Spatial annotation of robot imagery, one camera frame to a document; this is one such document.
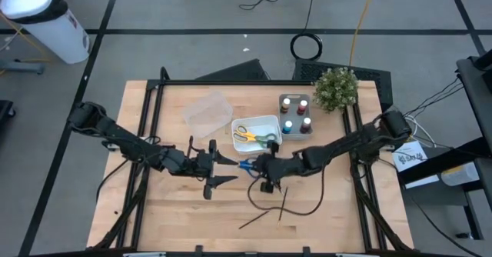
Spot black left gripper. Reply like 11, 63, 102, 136
188, 139, 240, 201

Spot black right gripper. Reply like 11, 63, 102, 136
250, 141, 308, 194

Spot blue handled scissors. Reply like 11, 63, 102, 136
237, 157, 262, 180

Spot yellow handled scissors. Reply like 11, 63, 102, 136
232, 124, 270, 144

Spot white plastic bin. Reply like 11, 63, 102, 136
230, 114, 284, 156

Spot clear plastic bin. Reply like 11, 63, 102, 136
181, 91, 234, 139

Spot grey plastic bin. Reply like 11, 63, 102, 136
278, 92, 314, 141

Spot black angled panel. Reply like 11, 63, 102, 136
194, 58, 271, 82

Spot small potted green plant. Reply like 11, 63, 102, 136
311, 66, 359, 114

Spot black perforated panel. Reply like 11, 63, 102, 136
291, 58, 394, 114

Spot white paper sheet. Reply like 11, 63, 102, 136
391, 139, 428, 173

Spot translucent plastic container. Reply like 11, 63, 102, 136
440, 161, 481, 188

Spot grey furniture base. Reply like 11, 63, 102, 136
0, 58, 45, 76

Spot black caster wheel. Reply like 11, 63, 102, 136
0, 99, 17, 120

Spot black side desk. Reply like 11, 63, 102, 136
397, 48, 492, 242

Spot white trash can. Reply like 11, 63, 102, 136
0, 0, 91, 65

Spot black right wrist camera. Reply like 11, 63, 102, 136
272, 156, 295, 175

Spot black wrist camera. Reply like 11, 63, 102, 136
191, 151, 211, 172
272, 156, 295, 175

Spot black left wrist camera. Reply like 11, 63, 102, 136
191, 151, 211, 172

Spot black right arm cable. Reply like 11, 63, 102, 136
247, 164, 327, 217

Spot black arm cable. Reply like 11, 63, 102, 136
95, 159, 130, 204
247, 164, 327, 217

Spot black metal table frame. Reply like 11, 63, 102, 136
91, 66, 414, 257

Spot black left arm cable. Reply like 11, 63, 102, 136
95, 159, 130, 204

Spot coiled black cable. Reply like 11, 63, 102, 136
289, 32, 324, 62

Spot white cable bundle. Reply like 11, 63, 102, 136
403, 114, 438, 149

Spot yellow hanging cable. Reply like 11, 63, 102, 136
347, 0, 380, 68

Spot black cable bundle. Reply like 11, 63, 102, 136
399, 75, 464, 119

